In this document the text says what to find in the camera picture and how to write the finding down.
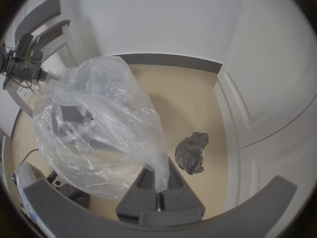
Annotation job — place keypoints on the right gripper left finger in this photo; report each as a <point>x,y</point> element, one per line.
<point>136,202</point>

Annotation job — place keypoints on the white wardrobe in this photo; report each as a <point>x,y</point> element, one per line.
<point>267,83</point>

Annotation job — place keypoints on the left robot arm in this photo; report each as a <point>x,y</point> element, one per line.
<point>23,43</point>

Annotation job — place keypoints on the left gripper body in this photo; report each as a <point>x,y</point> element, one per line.
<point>22,69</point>

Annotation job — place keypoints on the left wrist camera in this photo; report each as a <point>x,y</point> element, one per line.
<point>37,56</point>

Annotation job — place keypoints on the grey chair with white legs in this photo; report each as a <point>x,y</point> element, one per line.
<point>44,11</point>

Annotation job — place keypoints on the black plastic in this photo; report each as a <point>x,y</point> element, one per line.
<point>190,150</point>

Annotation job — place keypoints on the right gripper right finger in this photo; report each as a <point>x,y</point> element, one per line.
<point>180,197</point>

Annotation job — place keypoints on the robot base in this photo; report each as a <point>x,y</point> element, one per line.
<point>27,173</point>

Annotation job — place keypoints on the clear plastic bag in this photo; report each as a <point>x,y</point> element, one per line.
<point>111,103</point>

